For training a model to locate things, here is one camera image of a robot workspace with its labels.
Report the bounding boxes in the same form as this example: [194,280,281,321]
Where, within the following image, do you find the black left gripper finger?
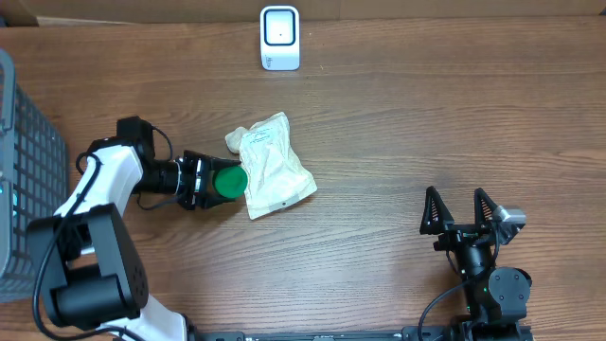
[208,156,241,171]
[204,192,236,209]

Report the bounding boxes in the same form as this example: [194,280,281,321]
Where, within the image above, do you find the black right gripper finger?
[473,188,498,225]
[419,187,455,235]

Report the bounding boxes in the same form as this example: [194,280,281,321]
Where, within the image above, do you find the white bottle with green cap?
[213,166,248,199]

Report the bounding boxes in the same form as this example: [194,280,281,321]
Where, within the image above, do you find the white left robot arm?
[27,117,248,340]

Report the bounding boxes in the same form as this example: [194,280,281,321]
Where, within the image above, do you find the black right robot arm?
[411,187,534,341]

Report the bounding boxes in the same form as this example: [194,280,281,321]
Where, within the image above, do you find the white barcode scanner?
[259,5,300,71]

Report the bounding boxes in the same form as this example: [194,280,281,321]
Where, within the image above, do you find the clear plastic pouch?
[225,112,317,220]

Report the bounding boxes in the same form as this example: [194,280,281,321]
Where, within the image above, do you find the grey plastic basket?
[1,51,69,303]

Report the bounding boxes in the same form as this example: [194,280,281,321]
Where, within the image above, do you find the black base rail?
[198,325,536,341]

